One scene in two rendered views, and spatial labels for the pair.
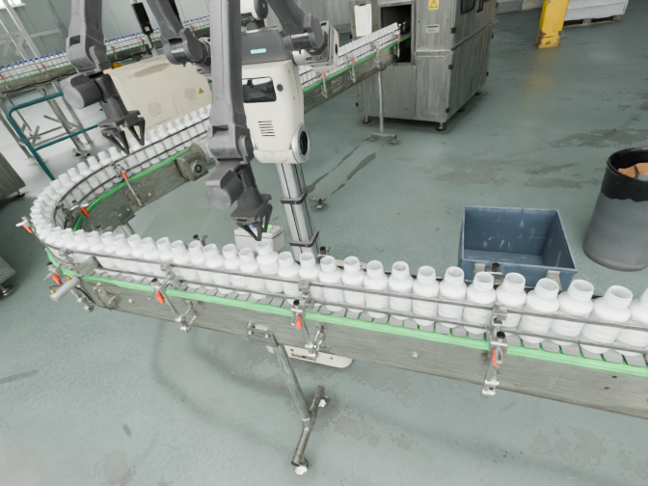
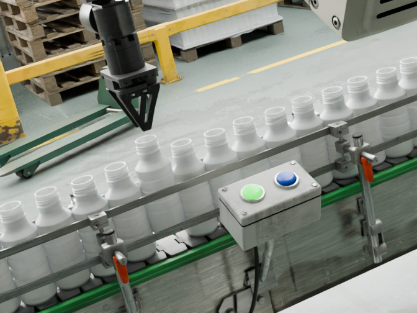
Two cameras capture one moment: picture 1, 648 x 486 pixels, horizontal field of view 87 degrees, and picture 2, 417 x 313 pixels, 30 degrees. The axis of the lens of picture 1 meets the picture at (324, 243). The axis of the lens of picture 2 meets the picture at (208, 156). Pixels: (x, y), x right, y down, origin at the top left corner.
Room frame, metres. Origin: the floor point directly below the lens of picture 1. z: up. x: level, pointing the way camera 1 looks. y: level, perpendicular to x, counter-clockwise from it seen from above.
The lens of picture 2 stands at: (1.64, -0.63, 1.58)
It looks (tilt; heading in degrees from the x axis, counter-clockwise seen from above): 20 degrees down; 135
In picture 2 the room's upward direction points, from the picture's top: 13 degrees counter-clockwise
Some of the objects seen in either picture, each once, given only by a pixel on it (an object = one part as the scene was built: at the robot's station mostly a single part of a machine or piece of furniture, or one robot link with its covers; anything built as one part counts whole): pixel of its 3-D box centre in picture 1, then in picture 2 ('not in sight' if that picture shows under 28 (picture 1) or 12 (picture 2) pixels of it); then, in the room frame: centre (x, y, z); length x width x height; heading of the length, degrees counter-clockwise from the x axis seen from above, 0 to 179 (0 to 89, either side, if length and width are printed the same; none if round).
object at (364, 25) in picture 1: (363, 19); not in sight; (4.51, -0.92, 1.22); 0.23 x 0.04 x 0.32; 47
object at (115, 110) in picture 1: (115, 109); not in sight; (1.04, 0.50, 1.51); 0.10 x 0.07 x 0.07; 155
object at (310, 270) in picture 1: (311, 279); (95, 225); (0.67, 0.05, 1.08); 0.06 x 0.06 x 0.17
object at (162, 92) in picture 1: (167, 112); not in sight; (4.80, 1.69, 0.59); 1.10 x 0.62 x 1.18; 137
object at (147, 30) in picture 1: (142, 19); not in sight; (6.56, 2.10, 1.55); 0.17 x 0.15 x 0.42; 137
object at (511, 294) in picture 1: (507, 304); not in sight; (0.47, -0.38, 1.08); 0.06 x 0.06 x 0.17
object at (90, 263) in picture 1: (94, 292); not in sight; (0.94, 0.84, 0.96); 0.23 x 0.10 x 0.27; 155
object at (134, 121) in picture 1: (132, 132); not in sight; (1.06, 0.49, 1.44); 0.07 x 0.07 x 0.09; 65
